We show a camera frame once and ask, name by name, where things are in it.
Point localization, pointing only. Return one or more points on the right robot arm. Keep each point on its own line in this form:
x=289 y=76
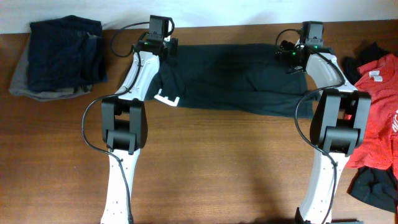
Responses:
x=338 y=125

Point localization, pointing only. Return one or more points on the folded navy blue garment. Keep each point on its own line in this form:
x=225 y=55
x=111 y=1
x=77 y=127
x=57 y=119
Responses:
x=66 y=53

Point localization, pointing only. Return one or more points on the black garment under pile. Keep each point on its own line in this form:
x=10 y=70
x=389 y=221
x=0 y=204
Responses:
x=372 y=186

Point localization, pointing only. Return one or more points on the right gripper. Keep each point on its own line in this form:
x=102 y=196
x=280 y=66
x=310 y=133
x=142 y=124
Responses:
x=283 y=51

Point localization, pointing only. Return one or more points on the red t-shirt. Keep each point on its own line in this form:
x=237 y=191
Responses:
x=379 y=148

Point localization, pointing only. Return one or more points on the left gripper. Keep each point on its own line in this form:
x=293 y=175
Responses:
x=173 y=50

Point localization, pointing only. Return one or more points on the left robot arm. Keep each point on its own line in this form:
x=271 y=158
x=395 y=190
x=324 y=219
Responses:
x=124 y=127

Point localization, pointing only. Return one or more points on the folded grey garment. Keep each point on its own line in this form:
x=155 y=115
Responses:
x=19 y=84

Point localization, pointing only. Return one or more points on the dark green t-shirt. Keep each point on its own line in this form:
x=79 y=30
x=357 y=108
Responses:
x=233 y=77

